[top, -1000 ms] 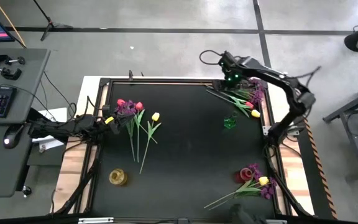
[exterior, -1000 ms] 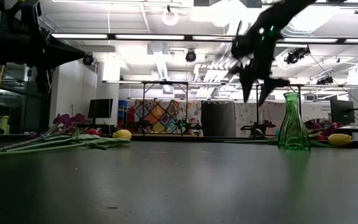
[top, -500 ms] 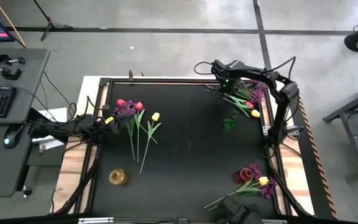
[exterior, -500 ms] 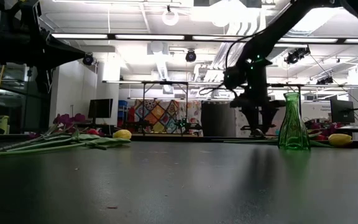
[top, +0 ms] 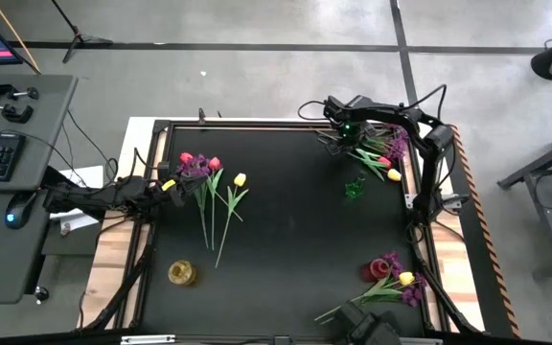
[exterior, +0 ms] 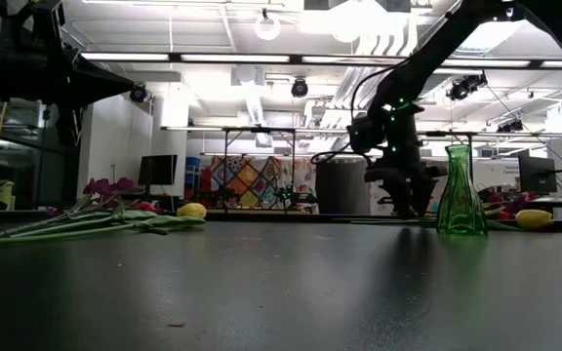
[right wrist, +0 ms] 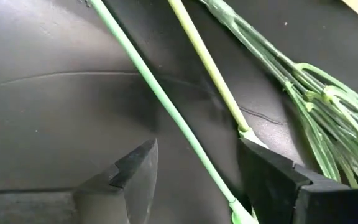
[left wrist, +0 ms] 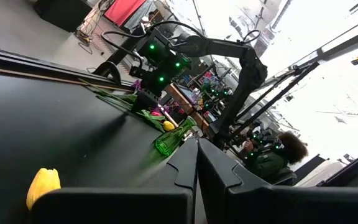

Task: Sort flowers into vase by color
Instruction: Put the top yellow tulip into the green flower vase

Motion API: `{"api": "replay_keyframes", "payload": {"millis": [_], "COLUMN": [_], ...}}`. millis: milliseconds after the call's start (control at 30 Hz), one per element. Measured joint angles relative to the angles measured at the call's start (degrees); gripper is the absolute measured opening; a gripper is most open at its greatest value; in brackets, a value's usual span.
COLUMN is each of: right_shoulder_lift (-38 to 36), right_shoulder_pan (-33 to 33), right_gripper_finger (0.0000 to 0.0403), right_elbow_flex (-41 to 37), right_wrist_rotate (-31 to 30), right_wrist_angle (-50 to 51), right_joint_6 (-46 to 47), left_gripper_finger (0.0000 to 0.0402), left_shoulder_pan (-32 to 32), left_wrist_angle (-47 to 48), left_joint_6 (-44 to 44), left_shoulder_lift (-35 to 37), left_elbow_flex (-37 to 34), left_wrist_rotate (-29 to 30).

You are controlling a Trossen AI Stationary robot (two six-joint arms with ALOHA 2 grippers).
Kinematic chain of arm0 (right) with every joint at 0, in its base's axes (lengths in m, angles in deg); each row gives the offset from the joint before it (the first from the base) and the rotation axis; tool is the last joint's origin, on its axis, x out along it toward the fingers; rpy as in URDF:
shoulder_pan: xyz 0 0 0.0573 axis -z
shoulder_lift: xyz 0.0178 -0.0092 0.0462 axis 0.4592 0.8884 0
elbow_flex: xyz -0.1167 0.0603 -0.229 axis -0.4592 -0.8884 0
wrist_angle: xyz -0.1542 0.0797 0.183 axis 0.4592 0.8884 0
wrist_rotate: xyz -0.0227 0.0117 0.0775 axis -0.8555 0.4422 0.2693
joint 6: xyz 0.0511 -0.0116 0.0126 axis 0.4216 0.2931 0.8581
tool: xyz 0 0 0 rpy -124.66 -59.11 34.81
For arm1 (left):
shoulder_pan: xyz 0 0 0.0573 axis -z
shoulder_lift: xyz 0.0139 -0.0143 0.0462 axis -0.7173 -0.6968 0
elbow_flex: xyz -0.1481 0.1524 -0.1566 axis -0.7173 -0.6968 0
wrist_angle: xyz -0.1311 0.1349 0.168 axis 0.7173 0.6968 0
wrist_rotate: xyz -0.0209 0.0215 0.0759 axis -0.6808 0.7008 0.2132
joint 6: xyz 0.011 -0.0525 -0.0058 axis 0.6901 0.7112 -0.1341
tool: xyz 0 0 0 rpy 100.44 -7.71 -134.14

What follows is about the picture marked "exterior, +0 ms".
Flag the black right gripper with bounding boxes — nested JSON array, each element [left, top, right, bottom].
[[364, 156, 449, 218]]

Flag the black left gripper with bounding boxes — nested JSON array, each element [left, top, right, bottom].
[[15, 46, 136, 106]]

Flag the yellow artificial tulip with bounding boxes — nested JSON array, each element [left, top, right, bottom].
[[0, 202, 209, 251], [486, 209, 554, 232]]

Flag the red artificial tulip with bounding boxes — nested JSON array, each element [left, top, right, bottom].
[[0, 200, 164, 240]]

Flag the black monitor on arm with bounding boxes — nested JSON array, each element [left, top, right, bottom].
[[517, 153, 558, 194]]

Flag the green glass vase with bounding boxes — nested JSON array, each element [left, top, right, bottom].
[[435, 143, 489, 237]]

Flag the dark grey partition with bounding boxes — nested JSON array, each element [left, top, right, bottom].
[[315, 158, 372, 215]]

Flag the black monitor on stand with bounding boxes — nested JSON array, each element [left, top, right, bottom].
[[138, 154, 179, 196]]

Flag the blue storage bin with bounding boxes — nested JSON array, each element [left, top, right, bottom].
[[184, 155, 203, 199]]

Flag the dark distant desk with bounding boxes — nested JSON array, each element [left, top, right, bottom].
[[114, 191, 184, 212]]

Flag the yellow-green bottle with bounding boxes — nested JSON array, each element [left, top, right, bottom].
[[0, 179, 17, 212]]

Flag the colourful patchwork quilt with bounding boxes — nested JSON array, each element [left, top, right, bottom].
[[210, 155, 319, 212]]

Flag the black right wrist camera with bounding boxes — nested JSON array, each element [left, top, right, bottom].
[[347, 114, 384, 155]]

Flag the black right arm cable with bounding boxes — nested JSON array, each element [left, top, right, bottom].
[[309, 57, 412, 165]]

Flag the black ceiling camera cluster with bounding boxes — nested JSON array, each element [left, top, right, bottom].
[[446, 71, 489, 102]]

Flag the black metal stand frame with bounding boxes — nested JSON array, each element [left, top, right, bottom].
[[221, 126, 298, 212]]

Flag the white ring lamp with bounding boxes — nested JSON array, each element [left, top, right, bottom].
[[253, 13, 283, 42]]

